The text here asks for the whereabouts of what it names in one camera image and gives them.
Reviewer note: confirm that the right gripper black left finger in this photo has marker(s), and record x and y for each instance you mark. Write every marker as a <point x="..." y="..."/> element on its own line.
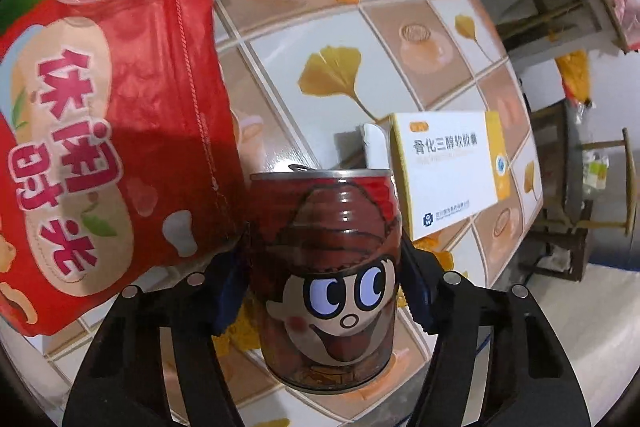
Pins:
<point x="121" y="380"/>

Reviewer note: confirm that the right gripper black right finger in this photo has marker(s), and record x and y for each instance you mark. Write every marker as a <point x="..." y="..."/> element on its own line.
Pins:
<point x="530" y="381"/>

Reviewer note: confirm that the red snack bag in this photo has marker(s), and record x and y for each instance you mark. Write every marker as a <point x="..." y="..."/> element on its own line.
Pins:
<point x="118" y="153"/>

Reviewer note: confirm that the red cartoon face drink can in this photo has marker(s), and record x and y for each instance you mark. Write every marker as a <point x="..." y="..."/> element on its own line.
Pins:
<point x="324" y="272"/>

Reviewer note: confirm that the wooden chair with items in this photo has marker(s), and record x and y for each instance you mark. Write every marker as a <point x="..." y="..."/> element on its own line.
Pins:
<point x="573" y="174"/>

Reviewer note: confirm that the white yellow medicine box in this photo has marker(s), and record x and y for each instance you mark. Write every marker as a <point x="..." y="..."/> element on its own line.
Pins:
<point x="447" y="166"/>

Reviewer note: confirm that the yellow plastic bag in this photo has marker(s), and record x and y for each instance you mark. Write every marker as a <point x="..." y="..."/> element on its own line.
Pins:
<point x="575" y="76"/>

